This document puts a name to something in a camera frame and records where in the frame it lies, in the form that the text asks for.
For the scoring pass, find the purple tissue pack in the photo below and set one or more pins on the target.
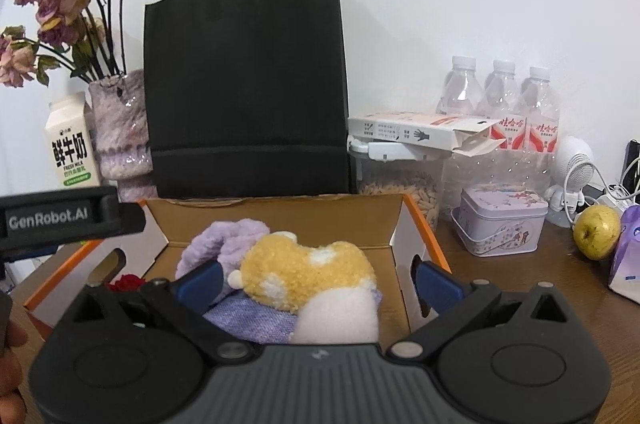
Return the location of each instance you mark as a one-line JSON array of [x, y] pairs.
[[627, 254]]

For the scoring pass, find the purple fluffy headband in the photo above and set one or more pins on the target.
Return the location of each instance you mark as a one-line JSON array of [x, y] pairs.
[[220, 239]]

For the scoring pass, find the person's left hand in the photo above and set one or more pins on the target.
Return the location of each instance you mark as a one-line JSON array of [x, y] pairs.
[[10, 384]]

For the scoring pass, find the orange cardboard box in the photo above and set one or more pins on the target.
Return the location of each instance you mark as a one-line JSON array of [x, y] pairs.
[[280, 224]]

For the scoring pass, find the yellow white plush toy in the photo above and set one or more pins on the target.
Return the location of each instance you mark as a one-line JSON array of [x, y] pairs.
[[310, 274]]

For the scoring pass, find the clear plastic food container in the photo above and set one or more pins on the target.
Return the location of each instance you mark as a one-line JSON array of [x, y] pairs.
[[400, 194]]

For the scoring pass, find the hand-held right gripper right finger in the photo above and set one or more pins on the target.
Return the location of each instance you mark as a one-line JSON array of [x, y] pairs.
[[440, 286]]

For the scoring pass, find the flat white carton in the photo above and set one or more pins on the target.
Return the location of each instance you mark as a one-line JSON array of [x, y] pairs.
[[400, 129]]

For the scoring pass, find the black paper bag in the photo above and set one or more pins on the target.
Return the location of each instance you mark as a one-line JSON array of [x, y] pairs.
[[245, 79]]

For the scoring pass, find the black charger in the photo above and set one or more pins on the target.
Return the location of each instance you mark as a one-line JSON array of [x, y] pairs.
[[634, 164]]

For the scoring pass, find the purple woven cloth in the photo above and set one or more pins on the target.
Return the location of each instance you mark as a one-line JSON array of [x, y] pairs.
[[250, 319]]

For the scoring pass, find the clear water bottle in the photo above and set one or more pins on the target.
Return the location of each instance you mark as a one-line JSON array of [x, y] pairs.
[[540, 104], [460, 89], [500, 89]]

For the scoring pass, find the green apple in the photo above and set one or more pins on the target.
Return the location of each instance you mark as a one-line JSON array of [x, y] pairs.
[[597, 231]]

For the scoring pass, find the white green milk carton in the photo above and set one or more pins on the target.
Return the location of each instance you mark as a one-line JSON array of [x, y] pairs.
[[72, 154]]

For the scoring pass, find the purple mottled vase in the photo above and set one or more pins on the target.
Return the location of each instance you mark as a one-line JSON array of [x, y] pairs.
[[122, 129]]

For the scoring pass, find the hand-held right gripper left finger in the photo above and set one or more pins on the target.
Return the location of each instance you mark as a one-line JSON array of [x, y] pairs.
[[200, 284]]

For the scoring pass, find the red rose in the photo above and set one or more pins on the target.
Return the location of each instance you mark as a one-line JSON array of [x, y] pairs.
[[127, 283]]

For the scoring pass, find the printed tin box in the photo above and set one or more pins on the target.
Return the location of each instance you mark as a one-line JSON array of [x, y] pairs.
[[500, 219]]

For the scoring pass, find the small white desk fan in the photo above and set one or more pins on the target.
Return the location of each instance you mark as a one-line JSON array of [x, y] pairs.
[[575, 164]]

